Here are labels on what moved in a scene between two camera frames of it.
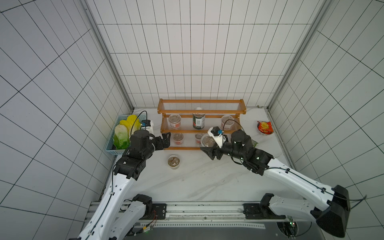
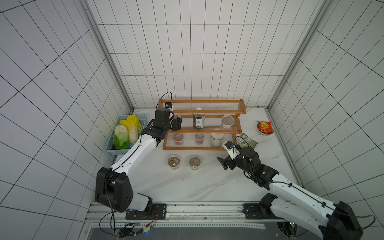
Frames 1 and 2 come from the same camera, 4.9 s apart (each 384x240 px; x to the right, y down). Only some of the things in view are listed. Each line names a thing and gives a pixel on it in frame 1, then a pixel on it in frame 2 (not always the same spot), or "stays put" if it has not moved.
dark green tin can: [198, 120] stays put
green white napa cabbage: [121, 138] stays put
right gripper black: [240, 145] -> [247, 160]
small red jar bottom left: [178, 137] stays put
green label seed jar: [207, 141] -> [194, 163]
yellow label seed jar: [173, 161] stays put
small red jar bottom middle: [198, 138] stays put
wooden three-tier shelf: [189, 120] stays put
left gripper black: [166, 141] -> [176, 124]
